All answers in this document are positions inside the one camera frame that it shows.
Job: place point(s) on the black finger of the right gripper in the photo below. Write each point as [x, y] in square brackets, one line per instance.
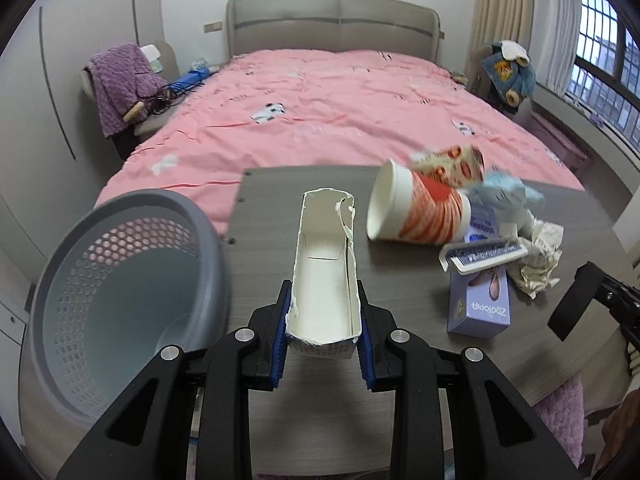
[587, 281]

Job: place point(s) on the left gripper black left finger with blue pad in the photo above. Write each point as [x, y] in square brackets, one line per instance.
[146, 432]

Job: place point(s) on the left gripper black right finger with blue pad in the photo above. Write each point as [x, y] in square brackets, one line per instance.
[495, 433]

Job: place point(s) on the red cream snack wrapper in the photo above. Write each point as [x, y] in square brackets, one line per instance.
[458, 166]

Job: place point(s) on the grey perforated trash basket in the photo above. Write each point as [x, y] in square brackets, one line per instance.
[141, 271]

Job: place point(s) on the crumpled white paper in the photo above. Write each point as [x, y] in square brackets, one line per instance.
[532, 274]

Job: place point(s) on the pink fluffy cushion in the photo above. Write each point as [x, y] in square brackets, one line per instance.
[563, 412]

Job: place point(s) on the purple Zootopia box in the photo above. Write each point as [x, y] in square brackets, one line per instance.
[479, 304]

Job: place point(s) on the pink storage box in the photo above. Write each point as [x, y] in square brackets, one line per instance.
[557, 141]

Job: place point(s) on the light blue wet-wipe pack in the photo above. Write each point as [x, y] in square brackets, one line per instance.
[508, 196]

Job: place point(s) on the white blue tray lid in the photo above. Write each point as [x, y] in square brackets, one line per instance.
[473, 257]

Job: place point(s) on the red white paper cup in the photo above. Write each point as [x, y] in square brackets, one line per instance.
[406, 206]

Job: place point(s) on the window with grille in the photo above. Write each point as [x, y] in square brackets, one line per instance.
[605, 75]

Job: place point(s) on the chair right of bed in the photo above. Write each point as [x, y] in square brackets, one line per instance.
[480, 85]

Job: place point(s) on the white sheer curtain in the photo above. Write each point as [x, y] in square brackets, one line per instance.
[554, 40]

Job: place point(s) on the beige curtain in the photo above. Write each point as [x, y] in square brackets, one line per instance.
[501, 20]

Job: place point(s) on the grey chair left of bed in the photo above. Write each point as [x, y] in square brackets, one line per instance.
[126, 141]

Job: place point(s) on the pink bed duvet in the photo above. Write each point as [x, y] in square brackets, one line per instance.
[276, 108]

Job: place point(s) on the grey padded headboard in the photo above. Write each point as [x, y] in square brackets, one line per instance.
[333, 25]

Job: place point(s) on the purple knitted blanket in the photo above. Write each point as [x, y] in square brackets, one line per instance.
[122, 77]

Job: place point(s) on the white baby bottle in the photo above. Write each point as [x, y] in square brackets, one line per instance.
[152, 55]

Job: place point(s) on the wooden handle brush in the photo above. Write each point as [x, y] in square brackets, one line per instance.
[134, 111]

